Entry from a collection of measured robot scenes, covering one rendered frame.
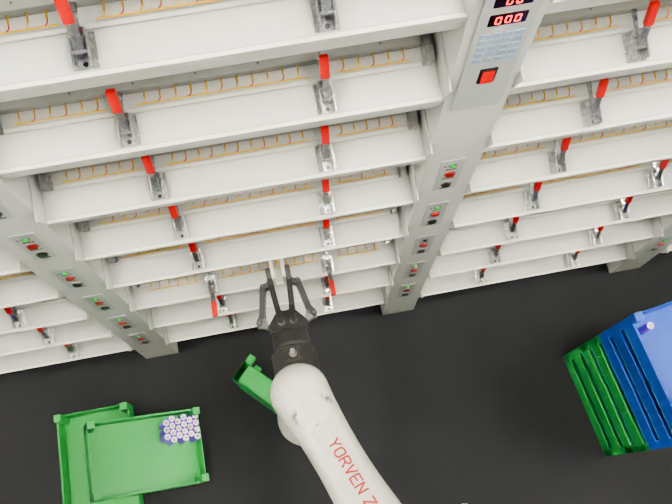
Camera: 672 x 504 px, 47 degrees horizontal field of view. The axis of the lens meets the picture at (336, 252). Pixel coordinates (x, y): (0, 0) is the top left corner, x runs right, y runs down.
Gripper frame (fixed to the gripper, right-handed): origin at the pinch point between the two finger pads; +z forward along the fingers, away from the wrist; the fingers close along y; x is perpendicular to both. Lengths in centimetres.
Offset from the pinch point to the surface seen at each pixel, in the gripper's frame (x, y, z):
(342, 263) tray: 7.9, -14.7, 2.2
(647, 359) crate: 18, -77, -32
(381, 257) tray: 8.1, -23.8, 1.9
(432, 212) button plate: -21.9, -31.5, -7.7
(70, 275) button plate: -23.1, 37.4, -6.6
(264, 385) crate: 45.6, 9.7, -7.7
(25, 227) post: -48, 36, -13
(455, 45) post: -78, -28, -20
